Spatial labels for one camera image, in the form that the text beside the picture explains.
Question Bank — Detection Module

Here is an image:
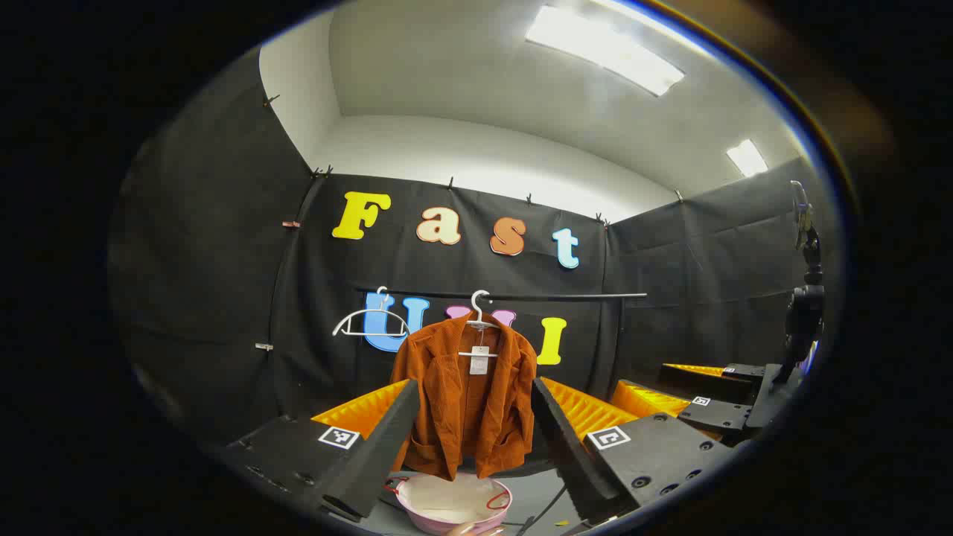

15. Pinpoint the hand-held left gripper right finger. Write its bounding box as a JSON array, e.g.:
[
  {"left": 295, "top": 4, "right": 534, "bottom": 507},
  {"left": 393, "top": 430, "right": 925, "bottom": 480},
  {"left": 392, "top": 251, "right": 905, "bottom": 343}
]
[{"left": 530, "top": 376, "right": 734, "bottom": 533}]

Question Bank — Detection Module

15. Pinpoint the black clothes rail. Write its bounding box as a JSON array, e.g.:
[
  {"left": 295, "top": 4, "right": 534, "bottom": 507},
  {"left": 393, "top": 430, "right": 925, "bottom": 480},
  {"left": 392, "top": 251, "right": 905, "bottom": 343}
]
[{"left": 356, "top": 287, "right": 648, "bottom": 395}]

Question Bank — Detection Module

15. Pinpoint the black backdrop cloth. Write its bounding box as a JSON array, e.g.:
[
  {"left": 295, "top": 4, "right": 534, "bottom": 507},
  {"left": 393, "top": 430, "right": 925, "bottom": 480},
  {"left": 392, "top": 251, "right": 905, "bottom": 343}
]
[{"left": 108, "top": 45, "right": 842, "bottom": 447}]

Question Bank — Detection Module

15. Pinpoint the black cable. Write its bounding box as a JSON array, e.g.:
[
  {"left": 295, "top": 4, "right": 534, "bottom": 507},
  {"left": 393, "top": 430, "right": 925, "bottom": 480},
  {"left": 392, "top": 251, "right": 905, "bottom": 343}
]
[{"left": 517, "top": 485, "right": 570, "bottom": 535}]

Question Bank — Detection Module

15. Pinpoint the pink laundry hamper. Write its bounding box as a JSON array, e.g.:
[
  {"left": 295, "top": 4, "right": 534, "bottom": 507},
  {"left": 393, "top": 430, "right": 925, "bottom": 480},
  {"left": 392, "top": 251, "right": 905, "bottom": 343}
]
[{"left": 395, "top": 473, "right": 514, "bottom": 535}]

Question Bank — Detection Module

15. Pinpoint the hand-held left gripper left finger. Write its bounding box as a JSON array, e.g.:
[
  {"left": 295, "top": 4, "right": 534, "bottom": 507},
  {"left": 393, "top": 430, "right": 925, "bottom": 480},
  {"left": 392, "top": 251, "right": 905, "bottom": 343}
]
[{"left": 220, "top": 378, "right": 421, "bottom": 522}]

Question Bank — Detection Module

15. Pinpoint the white plastic clothes hanger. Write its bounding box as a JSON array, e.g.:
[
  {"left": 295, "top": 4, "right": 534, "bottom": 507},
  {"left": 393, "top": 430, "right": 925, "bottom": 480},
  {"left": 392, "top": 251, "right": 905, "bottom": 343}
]
[
  {"left": 332, "top": 287, "right": 412, "bottom": 338},
  {"left": 458, "top": 289, "right": 501, "bottom": 358}
]

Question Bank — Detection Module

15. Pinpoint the orange corduroy jacket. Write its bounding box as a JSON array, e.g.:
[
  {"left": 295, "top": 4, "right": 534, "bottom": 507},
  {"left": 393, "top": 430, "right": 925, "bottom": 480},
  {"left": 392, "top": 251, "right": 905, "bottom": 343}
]
[{"left": 389, "top": 313, "right": 538, "bottom": 481}]

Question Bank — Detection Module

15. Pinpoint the small rectangular ceiling light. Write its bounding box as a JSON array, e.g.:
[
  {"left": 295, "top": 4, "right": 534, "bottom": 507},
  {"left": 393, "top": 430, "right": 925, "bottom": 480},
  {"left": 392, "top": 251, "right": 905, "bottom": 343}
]
[{"left": 726, "top": 139, "right": 769, "bottom": 178}]

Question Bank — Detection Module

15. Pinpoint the large rectangular ceiling light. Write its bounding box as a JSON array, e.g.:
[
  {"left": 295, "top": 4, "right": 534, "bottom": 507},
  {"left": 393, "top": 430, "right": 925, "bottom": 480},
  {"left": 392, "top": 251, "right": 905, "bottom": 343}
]
[{"left": 525, "top": 4, "right": 686, "bottom": 98}]

